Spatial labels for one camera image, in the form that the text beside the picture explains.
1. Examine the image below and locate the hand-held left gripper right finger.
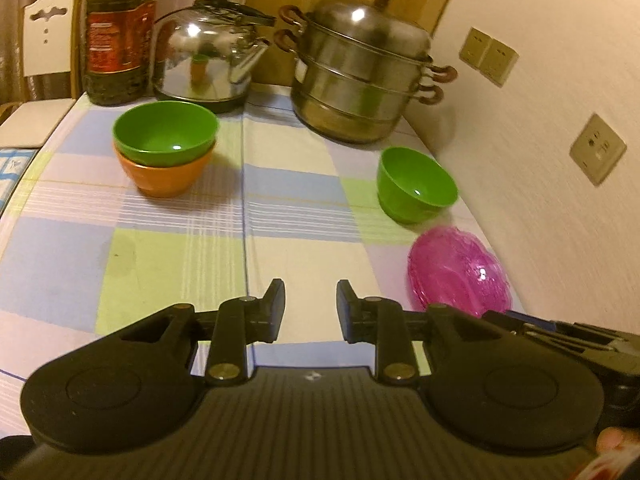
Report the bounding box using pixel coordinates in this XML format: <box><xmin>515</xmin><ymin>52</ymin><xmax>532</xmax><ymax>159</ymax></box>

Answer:
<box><xmin>336</xmin><ymin>280</ymin><xmax>501</xmax><ymax>386</ymax></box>

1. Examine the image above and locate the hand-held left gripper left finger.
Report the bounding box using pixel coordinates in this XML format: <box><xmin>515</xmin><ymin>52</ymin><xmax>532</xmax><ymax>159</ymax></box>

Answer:
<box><xmin>120</xmin><ymin>278</ymin><xmax>286</xmax><ymax>386</ymax></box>

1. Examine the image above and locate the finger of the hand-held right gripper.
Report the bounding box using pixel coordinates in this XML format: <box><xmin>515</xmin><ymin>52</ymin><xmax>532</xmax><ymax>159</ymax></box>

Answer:
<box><xmin>481</xmin><ymin>310</ymin><xmax>561</xmax><ymax>343</ymax></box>
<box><xmin>552</xmin><ymin>321</ymin><xmax>623</xmax><ymax>356</ymax></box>

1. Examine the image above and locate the orange plastic bowl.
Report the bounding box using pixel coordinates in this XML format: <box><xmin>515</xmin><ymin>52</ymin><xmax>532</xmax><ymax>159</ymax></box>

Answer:
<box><xmin>114</xmin><ymin>140</ymin><xmax>217</xmax><ymax>198</ymax></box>

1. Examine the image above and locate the large green plastic bowl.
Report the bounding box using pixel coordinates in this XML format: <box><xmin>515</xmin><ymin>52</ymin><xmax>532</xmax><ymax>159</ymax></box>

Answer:
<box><xmin>112</xmin><ymin>101</ymin><xmax>220</xmax><ymax>166</ymax></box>

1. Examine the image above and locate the person's right hand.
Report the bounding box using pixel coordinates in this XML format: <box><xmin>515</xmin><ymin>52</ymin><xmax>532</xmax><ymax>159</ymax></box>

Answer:
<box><xmin>596</xmin><ymin>426</ymin><xmax>640</xmax><ymax>457</ymax></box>

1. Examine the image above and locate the pastel checkered tablecloth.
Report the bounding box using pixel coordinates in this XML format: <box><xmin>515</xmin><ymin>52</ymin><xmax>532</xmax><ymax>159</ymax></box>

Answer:
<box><xmin>0</xmin><ymin>82</ymin><xmax>521</xmax><ymax>411</ymax></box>

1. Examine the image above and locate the small green plastic bowl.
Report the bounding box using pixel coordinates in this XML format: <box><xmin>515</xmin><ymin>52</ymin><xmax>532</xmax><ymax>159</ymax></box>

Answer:
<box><xmin>376</xmin><ymin>146</ymin><xmax>459</xmax><ymax>225</ymax></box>

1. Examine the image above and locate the stainless steel steamer pot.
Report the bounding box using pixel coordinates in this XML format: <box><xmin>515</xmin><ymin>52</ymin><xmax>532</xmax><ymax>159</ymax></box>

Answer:
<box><xmin>274</xmin><ymin>0</ymin><xmax>458</xmax><ymax>145</ymax></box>

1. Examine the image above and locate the stainless steel kettle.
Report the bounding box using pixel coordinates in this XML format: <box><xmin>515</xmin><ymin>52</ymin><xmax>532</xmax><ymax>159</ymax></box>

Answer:
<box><xmin>152</xmin><ymin>0</ymin><xmax>277</xmax><ymax>113</ymax></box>

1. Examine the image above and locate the blue white checkered cloth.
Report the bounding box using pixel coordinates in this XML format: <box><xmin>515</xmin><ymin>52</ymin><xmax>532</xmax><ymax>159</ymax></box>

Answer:
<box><xmin>0</xmin><ymin>147</ymin><xmax>38</xmax><ymax>211</ymax></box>

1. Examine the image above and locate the cooking oil bottle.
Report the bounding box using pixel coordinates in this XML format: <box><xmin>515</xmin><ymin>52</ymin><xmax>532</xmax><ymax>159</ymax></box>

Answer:
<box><xmin>82</xmin><ymin>0</ymin><xmax>160</xmax><ymax>107</ymax></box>

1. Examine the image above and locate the white wooden chair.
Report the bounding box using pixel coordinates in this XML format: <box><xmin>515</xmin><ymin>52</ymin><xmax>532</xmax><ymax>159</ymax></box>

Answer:
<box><xmin>0</xmin><ymin>0</ymin><xmax>83</xmax><ymax>151</ymax></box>

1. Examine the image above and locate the beige wall socket plate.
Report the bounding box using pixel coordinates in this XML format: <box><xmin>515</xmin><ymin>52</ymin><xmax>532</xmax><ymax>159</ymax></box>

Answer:
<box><xmin>570</xmin><ymin>113</ymin><xmax>627</xmax><ymax>187</ymax></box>

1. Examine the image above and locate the beige wall outlet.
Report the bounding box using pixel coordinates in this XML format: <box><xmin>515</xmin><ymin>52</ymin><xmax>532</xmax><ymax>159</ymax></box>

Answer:
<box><xmin>459</xmin><ymin>27</ymin><xmax>493</xmax><ymax>68</ymax></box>
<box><xmin>480</xmin><ymin>38</ymin><xmax>520</xmax><ymax>87</ymax></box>

